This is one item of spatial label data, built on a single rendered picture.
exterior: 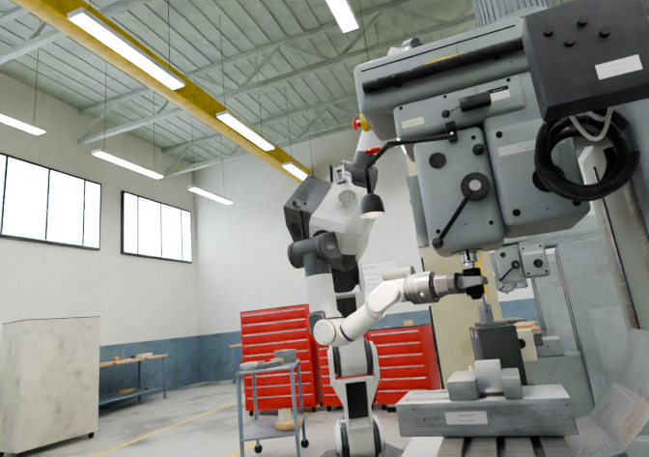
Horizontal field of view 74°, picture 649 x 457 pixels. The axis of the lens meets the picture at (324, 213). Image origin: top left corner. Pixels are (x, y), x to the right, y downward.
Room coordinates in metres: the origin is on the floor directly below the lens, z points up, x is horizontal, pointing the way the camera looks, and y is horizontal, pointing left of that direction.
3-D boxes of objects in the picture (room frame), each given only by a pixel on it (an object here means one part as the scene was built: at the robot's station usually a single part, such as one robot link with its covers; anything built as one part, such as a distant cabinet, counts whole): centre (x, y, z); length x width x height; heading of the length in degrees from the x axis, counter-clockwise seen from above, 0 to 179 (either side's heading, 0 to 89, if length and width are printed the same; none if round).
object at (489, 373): (1.03, -0.33, 1.01); 0.06 x 0.05 x 0.06; 159
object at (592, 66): (0.76, -0.55, 1.62); 0.20 x 0.09 x 0.21; 71
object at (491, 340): (1.58, -0.54, 1.00); 0.22 x 0.12 x 0.20; 171
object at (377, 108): (1.17, -0.39, 1.81); 0.47 x 0.26 x 0.16; 71
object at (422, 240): (1.21, -0.27, 1.45); 0.04 x 0.04 x 0.21; 71
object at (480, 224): (1.18, -0.38, 1.47); 0.21 x 0.19 x 0.32; 161
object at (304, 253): (1.48, 0.06, 1.38); 0.12 x 0.09 x 0.14; 57
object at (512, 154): (1.11, -0.56, 1.47); 0.24 x 0.19 x 0.26; 161
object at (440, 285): (1.23, -0.30, 1.23); 0.13 x 0.12 x 0.10; 146
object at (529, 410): (1.05, -0.30, 0.96); 0.35 x 0.15 x 0.11; 69
